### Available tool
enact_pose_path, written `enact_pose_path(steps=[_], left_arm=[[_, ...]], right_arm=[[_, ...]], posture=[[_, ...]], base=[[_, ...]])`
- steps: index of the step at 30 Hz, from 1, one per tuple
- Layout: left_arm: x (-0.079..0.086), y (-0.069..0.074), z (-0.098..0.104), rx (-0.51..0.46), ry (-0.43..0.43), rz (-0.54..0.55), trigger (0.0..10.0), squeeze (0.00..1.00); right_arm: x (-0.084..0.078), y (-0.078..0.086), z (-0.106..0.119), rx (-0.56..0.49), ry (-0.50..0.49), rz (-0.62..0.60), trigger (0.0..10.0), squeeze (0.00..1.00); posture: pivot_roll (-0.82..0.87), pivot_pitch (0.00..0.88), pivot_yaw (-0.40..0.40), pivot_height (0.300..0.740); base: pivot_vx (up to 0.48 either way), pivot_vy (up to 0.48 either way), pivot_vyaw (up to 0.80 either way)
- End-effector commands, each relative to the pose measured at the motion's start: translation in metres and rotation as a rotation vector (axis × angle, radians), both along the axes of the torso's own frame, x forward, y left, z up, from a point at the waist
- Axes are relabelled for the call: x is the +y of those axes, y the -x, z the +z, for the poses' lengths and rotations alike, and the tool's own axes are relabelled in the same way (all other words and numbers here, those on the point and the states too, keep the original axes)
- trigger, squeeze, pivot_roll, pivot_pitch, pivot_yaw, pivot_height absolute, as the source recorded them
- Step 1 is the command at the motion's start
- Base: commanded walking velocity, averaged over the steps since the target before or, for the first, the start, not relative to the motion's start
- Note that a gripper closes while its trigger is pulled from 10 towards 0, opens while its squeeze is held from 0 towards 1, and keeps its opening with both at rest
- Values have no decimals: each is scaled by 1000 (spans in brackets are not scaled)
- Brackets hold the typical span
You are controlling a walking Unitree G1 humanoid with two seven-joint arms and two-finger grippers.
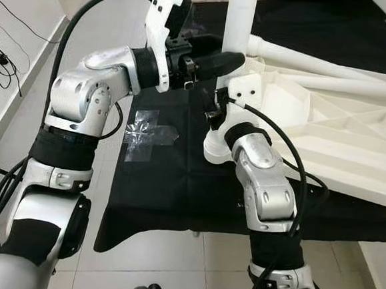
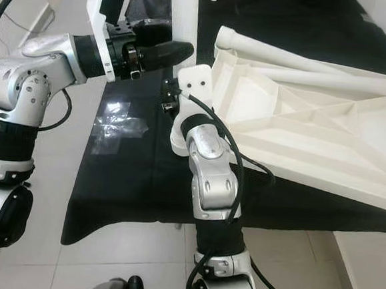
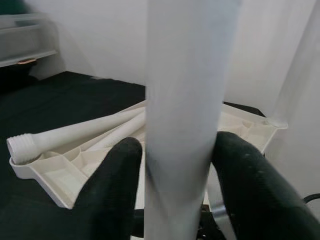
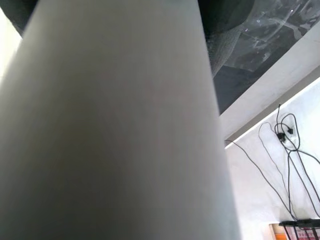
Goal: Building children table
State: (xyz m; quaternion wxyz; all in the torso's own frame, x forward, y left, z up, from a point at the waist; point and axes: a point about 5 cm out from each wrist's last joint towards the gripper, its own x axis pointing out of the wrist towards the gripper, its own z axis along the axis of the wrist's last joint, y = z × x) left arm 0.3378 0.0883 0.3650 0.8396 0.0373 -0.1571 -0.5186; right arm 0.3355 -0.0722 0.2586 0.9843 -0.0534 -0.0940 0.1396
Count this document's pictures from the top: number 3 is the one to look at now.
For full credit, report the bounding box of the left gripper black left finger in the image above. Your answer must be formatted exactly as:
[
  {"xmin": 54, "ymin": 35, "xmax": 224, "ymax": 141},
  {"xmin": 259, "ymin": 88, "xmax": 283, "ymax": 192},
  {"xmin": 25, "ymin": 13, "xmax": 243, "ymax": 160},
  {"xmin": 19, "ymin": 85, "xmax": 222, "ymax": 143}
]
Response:
[{"xmin": 71, "ymin": 136, "xmax": 143, "ymax": 240}]

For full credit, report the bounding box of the black tablecloth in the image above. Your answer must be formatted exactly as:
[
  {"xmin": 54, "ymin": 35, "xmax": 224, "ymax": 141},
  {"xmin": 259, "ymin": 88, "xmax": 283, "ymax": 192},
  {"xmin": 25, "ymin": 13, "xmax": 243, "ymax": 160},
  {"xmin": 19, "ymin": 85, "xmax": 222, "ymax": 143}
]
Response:
[{"xmin": 0, "ymin": 71, "xmax": 267, "ymax": 240}]

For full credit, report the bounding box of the clear plastic storage box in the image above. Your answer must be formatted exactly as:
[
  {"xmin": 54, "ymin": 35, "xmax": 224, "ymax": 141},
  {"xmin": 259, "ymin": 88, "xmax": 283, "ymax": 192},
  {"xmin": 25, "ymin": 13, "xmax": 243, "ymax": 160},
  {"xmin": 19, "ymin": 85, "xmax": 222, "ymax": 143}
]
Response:
[{"xmin": 0, "ymin": 12, "xmax": 61, "ymax": 69}]

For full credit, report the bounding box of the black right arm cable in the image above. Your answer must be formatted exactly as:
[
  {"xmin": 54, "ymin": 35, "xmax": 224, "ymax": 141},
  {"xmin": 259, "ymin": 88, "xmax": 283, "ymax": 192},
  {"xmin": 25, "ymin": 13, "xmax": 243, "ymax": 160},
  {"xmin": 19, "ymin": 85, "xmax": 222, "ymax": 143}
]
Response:
[{"xmin": 301, "ymin": 193, "xmax": 320, "ymax": 206}]

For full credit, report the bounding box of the white plastic children table top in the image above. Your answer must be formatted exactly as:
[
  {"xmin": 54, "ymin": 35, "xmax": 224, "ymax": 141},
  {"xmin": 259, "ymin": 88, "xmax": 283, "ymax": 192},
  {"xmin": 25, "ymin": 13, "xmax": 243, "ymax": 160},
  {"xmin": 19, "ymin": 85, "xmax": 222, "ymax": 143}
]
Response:
[{"xmin": 9, "ymin": 99, "xmax": 288, "ymax": 210}]

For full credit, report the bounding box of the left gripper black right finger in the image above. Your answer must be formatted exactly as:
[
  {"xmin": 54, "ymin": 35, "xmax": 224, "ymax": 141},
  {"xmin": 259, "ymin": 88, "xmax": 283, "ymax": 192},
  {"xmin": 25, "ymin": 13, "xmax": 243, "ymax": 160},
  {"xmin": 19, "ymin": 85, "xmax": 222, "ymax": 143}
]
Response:
[{"xmin": 211, "ymin": 131, "xmax": 320, "ymax": 240}]

